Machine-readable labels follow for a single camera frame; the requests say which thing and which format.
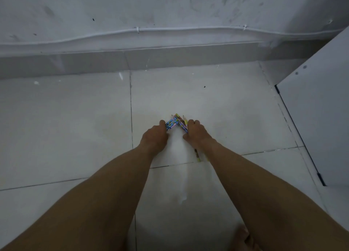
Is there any person's right hand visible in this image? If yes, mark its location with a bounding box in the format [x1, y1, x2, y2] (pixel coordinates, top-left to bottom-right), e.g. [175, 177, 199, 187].
[182, 119, 217, 153]

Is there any person's left hand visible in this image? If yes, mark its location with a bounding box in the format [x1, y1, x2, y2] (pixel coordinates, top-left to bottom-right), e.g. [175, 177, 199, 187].
[139, 120, 169, 157]

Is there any pile of colourful pencils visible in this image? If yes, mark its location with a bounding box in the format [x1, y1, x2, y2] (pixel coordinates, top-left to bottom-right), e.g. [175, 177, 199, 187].
[164, 113, 201, 163]

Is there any person's left forearm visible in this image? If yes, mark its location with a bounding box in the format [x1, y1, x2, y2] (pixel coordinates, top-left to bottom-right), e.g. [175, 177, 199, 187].
[0, 145, 155, 251]

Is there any person's right forearm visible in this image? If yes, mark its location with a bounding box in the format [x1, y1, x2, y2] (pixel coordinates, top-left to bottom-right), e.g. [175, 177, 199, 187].
[200, 140, 349, 251]

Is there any white desk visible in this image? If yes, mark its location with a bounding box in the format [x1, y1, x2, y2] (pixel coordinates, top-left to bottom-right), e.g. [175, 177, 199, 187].
[274, 25, 349, 187]

